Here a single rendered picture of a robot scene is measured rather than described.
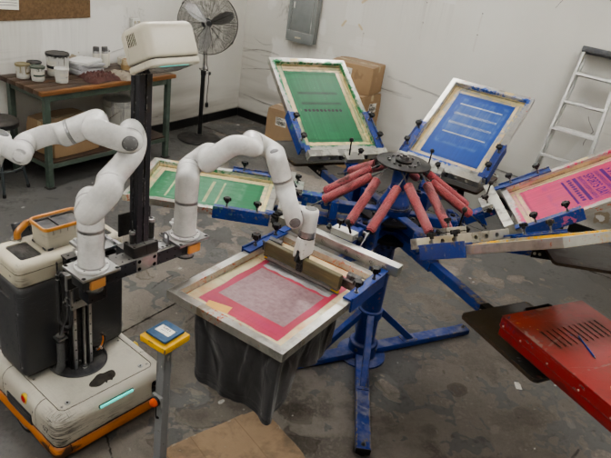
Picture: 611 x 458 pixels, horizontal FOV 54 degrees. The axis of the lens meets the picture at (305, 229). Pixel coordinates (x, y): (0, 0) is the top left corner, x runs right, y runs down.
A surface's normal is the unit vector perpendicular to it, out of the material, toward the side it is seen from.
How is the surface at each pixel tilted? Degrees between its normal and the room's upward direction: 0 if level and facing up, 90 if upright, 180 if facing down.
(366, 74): 88
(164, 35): 64
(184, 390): 0
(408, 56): 90
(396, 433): 0
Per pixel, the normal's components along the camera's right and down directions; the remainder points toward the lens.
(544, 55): -0.56, 0.30
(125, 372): 0.14, -0.89
